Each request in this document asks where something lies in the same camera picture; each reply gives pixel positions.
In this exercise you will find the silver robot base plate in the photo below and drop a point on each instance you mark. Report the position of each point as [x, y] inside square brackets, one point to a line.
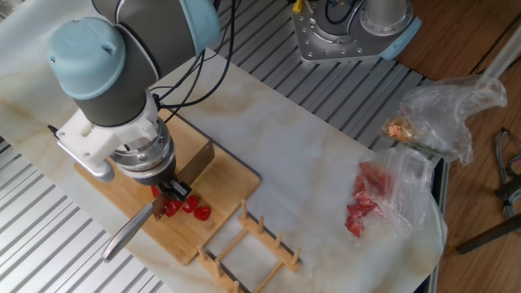
[325, 45]

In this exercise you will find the dark metal bar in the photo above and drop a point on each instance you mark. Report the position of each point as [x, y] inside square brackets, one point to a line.
[488, 235]

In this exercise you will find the bamboo cutting board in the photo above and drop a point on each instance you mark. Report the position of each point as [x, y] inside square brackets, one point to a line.
[228, 183]

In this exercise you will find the small red chili tip piece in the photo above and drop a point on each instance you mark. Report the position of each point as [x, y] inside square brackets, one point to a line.
[202, 213]

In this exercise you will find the aluminium profile beam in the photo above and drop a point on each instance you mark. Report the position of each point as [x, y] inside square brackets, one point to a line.
[502, 57]

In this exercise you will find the yellow plug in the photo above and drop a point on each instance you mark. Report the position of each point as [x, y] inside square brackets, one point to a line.
[298, 5]

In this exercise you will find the silver UR5 robot arm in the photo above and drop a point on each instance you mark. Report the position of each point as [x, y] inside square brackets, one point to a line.
[114, 101]

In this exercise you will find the marble pattern table mat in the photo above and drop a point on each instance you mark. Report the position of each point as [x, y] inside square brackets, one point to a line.
[305, 154]

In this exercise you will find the wooden peg rack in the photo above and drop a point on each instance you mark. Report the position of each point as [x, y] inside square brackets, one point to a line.
[268, 244]

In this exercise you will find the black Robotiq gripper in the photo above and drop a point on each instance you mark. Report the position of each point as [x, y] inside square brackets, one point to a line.
[156, 177]

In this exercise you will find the steel kitchen knife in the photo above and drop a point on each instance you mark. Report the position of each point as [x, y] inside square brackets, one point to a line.
[197, 164]

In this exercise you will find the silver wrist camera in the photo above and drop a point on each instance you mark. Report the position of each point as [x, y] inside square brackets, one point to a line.
[102, 173]

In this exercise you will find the clear bag with chili pieces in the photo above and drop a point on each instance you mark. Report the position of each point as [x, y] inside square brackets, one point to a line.
[399, 191]

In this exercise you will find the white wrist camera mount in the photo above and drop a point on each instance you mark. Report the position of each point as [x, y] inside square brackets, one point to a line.
[97, 142]

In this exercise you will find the large red chili chunk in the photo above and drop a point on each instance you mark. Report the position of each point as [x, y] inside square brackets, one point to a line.
[173, 207]

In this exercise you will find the clear bag with orange scraps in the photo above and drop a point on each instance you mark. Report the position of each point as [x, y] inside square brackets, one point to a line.
[443, 114]

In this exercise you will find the red chili slice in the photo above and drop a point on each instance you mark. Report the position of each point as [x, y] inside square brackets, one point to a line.
[190, 203]

